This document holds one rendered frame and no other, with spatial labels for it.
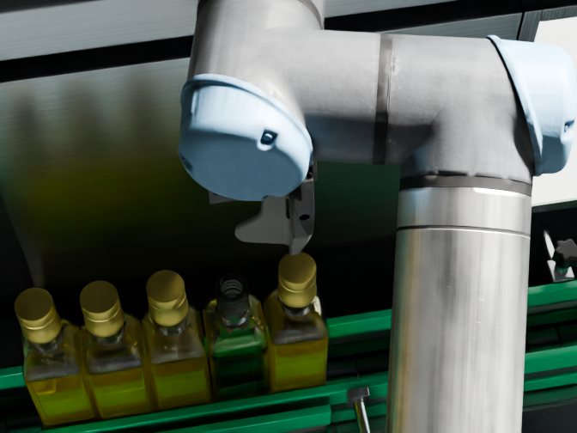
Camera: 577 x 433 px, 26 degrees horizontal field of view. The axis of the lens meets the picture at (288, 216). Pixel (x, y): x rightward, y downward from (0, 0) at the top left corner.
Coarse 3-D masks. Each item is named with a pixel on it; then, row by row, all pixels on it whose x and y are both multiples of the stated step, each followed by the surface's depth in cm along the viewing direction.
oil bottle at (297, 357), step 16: (272, 304) 117; (320, 304) 117; (272, 320) 116; (288, 320) 116; (304, 320) 116; (320, 320) 116; (272, 336) 117; (288, 336) 116; (304, 336) 117; (320, 336) 117; (272, 352) 119; (288, 352) 119; (304, 352) 119; (320, 352) 120; (272, 368) 122; (288, 368) 122; (304, 368) 122; (320, 368) 123; (272, 384) 125; (288, 384) 125; (304, 384) 126; (320, 384) 126
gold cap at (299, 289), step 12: (288, 264) 111; (300, 264) 111; (312, 264) 111; (288, 276) 110; (300, 276) 110; (312, 276) 110; (288, 288) 111; (300, 288) 110; (312, 288) 112; (288, 300) 113; (300, 300) 112; (312, 300) 114
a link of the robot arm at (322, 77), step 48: (240, 0) 71; (288, 0) 72; (192, 48) 72; (240, 48) 69; (288, 48) 69; (336, 48) 69; (192, 96) 69; (240, 96) 67; (288, 96) 68; (336, 96) 68; (192, 144) 68; (240, 144) 67; (288, 144) 67; (336, 144) 70; (240, 192) 71; (288, 192) 71
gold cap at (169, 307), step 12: (156, 276) 110; (168, 276) 110; (156, 288) 110; (168, 288) 110; (180, 288) 110; (156, 300) 109; (168, 300) 109; (180, 300) 110; (156, 312) 111; (168, 312) 110; (180, 312) 111; (168, 324) 112
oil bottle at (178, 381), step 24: (144, 312) 118; (192, 312) 117; (144, 336) 116; (168, 336) 115; (192, 336) 115; (168, 360) 116; (192, 360) 117; (168, 384) 120; (192, 384) 121; (168, 408) 125
